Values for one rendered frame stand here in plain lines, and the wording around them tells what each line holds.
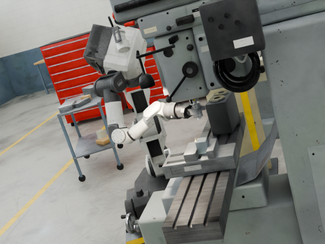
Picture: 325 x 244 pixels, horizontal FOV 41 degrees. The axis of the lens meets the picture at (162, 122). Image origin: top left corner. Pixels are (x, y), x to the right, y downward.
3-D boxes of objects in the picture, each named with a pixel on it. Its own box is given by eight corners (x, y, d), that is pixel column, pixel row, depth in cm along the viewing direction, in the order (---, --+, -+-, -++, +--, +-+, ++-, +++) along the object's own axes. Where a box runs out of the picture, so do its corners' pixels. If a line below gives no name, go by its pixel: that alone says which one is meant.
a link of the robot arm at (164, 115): (165, 114, 218) (148, 115, 225) (178, 123, 225) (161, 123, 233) (171, 94, 221) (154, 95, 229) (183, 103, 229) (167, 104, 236)
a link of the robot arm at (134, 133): (147, 129, 226) (120, 150, 232) (155, 128, 235) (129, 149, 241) (135, 112, 228) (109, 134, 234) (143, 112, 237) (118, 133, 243)
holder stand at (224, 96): (212, 135, 253) (203, 102, 247) (221, 121, 271) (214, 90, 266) (232, 132, 247) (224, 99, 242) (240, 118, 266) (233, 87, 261)
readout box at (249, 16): (211, 63, 163) (197, 7, 157) (214, 57, 172) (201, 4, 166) (265, 50, 157) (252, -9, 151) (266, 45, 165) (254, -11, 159)
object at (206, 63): (207, 92, 195) (192, 35, 187) (214, 78, 217) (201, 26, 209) (249, 83, 189) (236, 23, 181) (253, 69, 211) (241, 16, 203)
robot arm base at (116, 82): (103, 102, 245) (90, 89, 238) (110, 85, 252) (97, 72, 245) (123, 98, 236) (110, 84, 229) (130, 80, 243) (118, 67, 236)
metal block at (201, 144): (198, 154, 210) (195, 143, 208) (199, 149, 215) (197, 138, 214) (208, 152, 208) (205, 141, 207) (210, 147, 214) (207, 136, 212)
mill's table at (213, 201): (166, 244, 175) (160, 227, 172) (210, 129, 287) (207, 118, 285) (223, 239, 167) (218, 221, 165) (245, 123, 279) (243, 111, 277)
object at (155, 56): (164, 95, 212) (152, 53, 206) (166, 93, 215) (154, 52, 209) (172, 94, 210) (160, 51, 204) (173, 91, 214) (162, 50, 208)
